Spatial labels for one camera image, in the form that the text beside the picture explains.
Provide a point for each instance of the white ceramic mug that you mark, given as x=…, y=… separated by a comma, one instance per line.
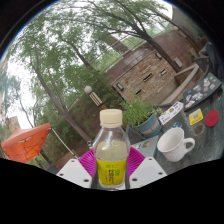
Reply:
x=173, y=143

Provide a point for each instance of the black wall lantern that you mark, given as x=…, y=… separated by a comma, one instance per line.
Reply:
x=120, y=86
x=159, y=55

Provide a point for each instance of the colourful blue sticker card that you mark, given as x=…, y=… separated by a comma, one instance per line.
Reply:
x=177, y=125

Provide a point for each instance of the black backpack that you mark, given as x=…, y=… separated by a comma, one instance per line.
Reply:
x=215, y=56

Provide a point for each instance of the globe-topped wooden lamp post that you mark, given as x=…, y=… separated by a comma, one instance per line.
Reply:
x=95, y=96

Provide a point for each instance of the dark-trunked tree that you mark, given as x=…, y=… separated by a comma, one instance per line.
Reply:
x=160, y=50

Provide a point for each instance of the white wall box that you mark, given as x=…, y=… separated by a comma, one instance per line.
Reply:
x=178, y=62

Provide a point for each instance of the silver laptop with stickers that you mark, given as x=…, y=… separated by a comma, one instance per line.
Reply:
x=146, y=146

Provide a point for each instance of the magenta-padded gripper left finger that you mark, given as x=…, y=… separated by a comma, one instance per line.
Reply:
x=76, y=171

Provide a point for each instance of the grey-trunked leaning tree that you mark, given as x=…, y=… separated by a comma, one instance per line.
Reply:
x=63, y=110

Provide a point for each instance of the blue yellow striped cone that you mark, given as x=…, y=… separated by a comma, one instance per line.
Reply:
x=90, y=144

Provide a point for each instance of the green plant in teal pot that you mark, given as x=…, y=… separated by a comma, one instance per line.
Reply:
x=140, y=113

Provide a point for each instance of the white sticker sheet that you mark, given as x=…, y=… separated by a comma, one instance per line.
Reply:
x=171, y=113

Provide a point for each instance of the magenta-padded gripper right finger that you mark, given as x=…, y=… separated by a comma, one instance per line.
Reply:
x=146, y=171

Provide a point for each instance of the small yellow card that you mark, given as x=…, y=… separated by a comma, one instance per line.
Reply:
x=196, y=116

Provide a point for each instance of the yellow-labelled clear drink bottle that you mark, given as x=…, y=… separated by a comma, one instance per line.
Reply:
x=111, y=160

